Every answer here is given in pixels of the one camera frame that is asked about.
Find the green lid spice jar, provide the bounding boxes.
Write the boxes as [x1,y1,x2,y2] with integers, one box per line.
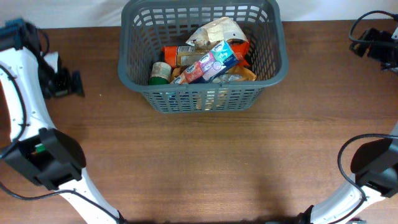
[149,62,172,85]

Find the grey plastic basket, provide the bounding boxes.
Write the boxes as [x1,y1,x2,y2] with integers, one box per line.
[118,0,289,113]

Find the orange cracker package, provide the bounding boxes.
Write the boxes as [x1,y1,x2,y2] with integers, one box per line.
[160,41,250,68]

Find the orange snack bag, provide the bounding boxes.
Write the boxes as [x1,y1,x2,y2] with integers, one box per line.
[170,64,257,85]

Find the tissue pocket pack bundle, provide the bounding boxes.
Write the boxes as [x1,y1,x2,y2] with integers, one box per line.
[170,40,243,85]

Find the beige powder bag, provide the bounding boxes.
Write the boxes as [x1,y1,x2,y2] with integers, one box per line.
[185,17,248,49]

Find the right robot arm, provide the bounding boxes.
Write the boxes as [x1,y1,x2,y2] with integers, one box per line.
[292,127,397,224]

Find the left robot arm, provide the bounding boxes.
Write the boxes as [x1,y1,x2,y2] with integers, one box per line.
[1,19,127,223]

